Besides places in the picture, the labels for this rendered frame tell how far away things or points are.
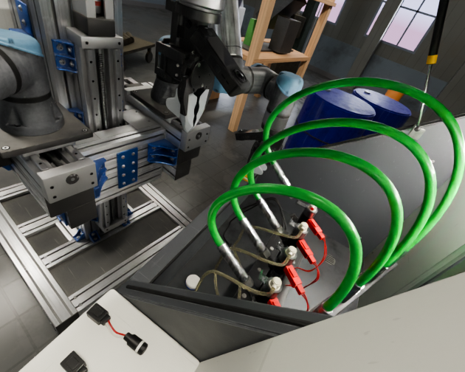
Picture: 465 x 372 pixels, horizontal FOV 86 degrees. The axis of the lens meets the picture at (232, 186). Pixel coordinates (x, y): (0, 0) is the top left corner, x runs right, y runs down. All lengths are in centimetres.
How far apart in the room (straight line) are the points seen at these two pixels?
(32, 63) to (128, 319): 62
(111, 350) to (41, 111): 61
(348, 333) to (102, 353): 41
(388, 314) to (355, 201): 76
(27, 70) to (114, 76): 32
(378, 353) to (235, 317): 21
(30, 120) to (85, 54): 27
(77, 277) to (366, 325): 139
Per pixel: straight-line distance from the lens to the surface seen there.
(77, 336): 55
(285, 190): 31
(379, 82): 50
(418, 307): 20
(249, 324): 35
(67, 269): 154
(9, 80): 77
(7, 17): 124
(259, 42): 294
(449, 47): 773
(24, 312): 173
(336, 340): 24
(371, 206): 96
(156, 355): 53
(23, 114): 85
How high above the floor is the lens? 149
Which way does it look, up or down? 39 degrees down
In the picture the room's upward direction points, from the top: 19 degrees clockwise
